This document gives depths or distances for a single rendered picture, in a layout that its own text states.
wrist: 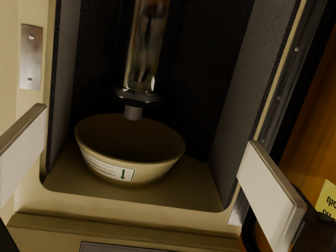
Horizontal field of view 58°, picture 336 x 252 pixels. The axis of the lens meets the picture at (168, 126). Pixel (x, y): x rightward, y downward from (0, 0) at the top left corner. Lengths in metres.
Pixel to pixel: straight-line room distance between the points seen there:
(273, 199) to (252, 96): 0.26
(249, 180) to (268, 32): 0.26
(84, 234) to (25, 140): 0.28
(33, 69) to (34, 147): 0.19
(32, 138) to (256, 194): 0.13
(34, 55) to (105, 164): 0.17
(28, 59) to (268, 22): 0.29
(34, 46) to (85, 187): 0.20
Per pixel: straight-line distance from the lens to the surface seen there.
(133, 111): 0.45
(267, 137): 0.41
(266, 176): 0.18
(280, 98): 0.39
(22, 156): 0.17
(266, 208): 0.17
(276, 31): 0.40
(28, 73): 0.37
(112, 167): 0.42
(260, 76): 0.40
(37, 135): 0.19
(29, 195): 0.45
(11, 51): 0.85
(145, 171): 0.43
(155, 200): 0.44
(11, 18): 0.84
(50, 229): 0.44
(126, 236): 0.44
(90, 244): 0.43
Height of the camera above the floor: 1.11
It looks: 22 degrees up
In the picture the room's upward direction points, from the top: 167 degrees counter-clockwise
